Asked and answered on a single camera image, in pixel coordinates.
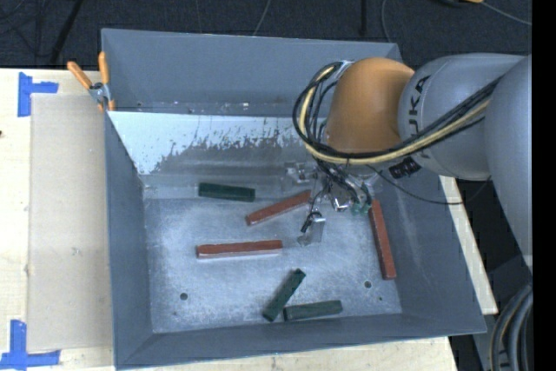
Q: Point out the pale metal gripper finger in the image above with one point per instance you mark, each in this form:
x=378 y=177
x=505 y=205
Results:
x=316 y=231
x=300 y=174

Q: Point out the red-brown flat block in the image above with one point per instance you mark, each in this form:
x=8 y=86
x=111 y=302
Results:
x=383 y=243
x=278 y=207
x=239 y=249

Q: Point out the dark green flat block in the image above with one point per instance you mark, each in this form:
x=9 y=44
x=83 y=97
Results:
x=313 y=310
x=226 y=192
x=284 y=294

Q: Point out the grey metal bin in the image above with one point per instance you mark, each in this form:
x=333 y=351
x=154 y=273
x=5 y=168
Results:
x=243 y=282

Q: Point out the pale wood flat board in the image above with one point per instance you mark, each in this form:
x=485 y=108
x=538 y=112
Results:
x=65 y=208

